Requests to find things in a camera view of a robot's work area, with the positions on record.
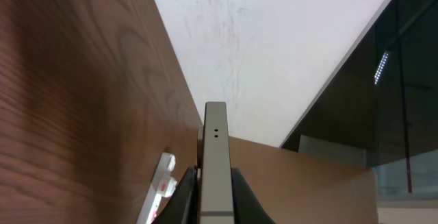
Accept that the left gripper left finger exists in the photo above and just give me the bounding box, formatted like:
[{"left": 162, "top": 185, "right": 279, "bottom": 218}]
[{"left": 153, "top": 166, "right": 199, "bottom": 224}]

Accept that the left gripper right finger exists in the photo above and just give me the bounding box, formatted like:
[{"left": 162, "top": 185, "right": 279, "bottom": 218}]
[{"left": 231, "top": 168, "right": 274, "bottom": 224}]

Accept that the white power strip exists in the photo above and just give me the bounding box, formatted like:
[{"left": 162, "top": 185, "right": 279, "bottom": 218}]
[{"left": 136, "top": 153, "right": 177, "bottom": 224}]

